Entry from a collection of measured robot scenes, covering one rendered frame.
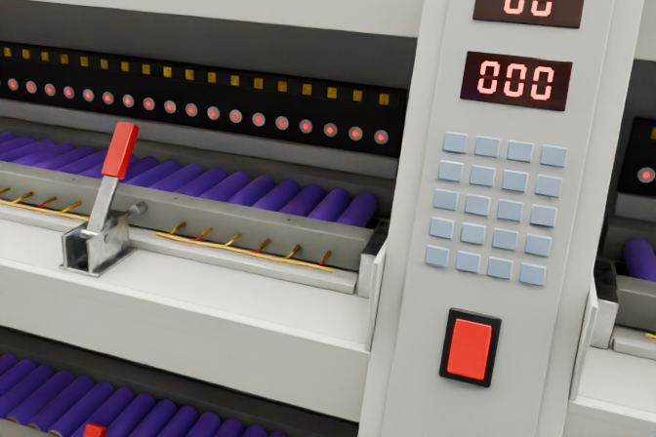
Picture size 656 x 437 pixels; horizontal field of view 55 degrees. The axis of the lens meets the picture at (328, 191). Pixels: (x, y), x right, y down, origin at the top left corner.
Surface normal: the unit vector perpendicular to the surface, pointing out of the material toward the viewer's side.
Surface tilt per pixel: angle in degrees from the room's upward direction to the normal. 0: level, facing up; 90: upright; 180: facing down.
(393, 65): 90
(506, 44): 90
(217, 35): 90
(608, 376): 15
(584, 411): 106
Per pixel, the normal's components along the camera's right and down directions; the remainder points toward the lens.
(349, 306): 0.06, -0.93
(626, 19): -0.29, 0.07
